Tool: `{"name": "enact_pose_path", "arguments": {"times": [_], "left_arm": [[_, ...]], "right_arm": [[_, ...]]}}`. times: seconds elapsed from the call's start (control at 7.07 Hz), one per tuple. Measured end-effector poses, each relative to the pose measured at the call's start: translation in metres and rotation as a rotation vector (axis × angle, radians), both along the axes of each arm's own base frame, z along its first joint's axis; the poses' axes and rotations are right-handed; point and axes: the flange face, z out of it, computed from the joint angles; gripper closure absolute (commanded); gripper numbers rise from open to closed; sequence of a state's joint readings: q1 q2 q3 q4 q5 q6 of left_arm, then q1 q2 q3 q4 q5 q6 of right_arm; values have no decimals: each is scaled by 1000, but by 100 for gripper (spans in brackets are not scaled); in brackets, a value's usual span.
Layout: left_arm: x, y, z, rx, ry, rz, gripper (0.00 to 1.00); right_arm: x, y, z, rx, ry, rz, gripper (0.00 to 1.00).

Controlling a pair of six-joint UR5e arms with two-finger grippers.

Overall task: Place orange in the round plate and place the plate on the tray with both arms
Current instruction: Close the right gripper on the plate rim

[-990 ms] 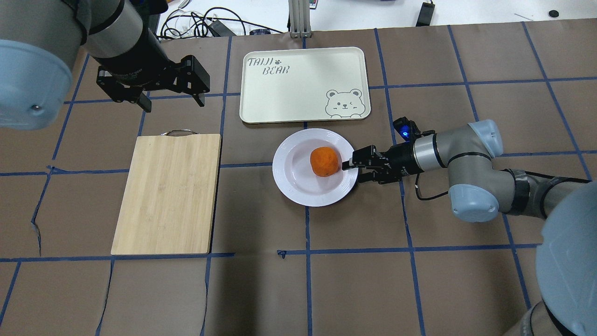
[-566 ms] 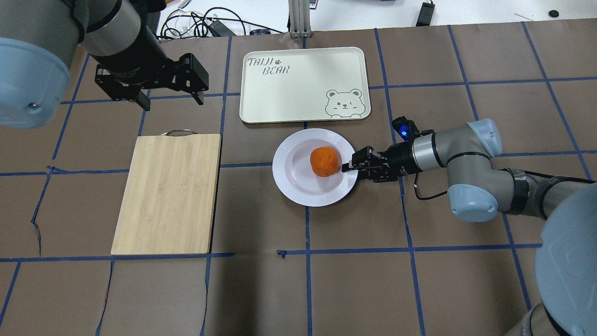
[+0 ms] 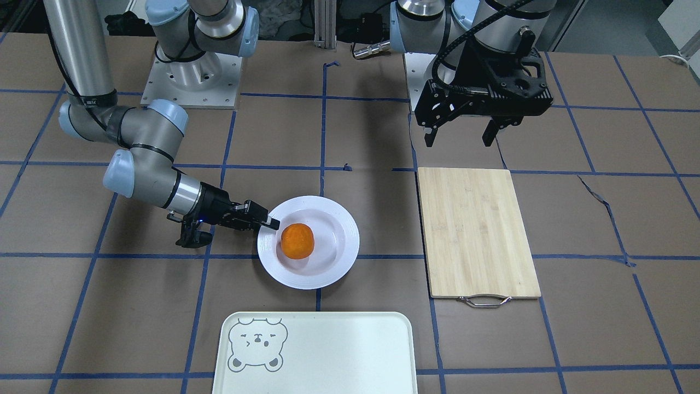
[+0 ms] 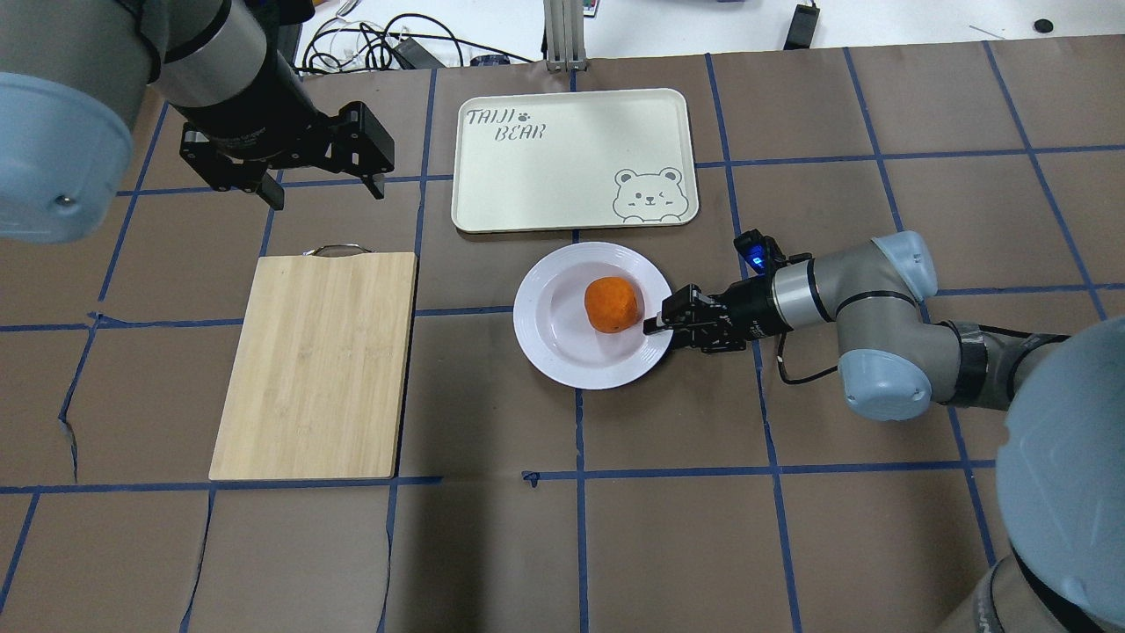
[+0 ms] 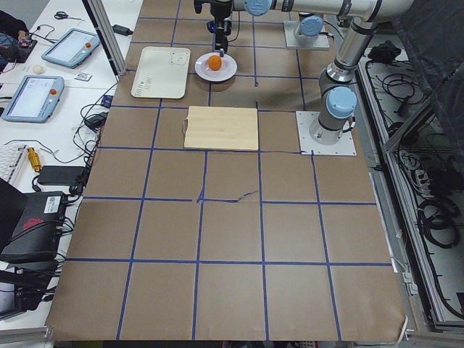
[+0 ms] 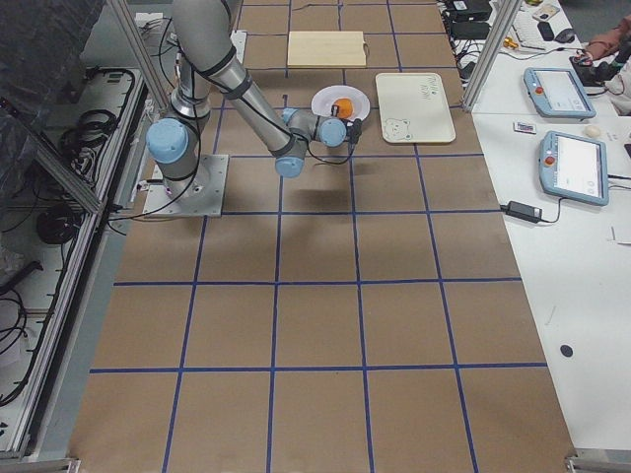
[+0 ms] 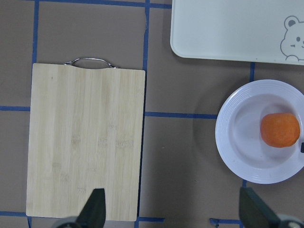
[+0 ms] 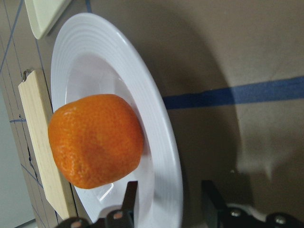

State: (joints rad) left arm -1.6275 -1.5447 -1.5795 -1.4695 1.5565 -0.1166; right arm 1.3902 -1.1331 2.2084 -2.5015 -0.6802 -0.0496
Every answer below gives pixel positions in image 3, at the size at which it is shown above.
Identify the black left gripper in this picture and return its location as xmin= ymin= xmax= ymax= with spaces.
xmin=413 ymin=39 xmax=553 ymax=147

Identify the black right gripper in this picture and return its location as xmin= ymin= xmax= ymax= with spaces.
xmin=175 ymin=183 xmax=280 ymax=249

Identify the orange fruit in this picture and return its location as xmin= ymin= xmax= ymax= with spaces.
xmin=281 ymin=223 xmax=315 ymax=260

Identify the white round plate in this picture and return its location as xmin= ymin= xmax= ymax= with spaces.
xmin=257 ymin=195 xmax=360 ymax=289

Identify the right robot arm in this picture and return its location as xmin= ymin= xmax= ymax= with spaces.
xmin=43 ymin=1 xmax=279 ymax=248

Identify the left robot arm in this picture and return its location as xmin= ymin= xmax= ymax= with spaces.
xmin=388 ymin=1 xmax=556 ymax=147

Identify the cream bear tray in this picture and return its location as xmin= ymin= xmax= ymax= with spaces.
xmin=212 ymin=311 xmax=418 ymax=393

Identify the silver metal cylinder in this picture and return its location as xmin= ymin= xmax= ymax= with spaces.
xmin=351 ymin=40 xmax=392 ymax=60

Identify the bamboo cutting board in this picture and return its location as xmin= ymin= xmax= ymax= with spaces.
xmin=417 ymin=167 xmax=541 ymax=308

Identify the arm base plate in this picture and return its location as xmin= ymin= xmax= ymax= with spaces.
xmin=404 ymin=53 xmax=436 ymax=113
xmin=141 ymin=52 xmax=243 ymax=109

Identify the aluminium frame post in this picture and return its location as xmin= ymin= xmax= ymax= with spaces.
xmin=313 ymin=0 xmax=337 ymax=51

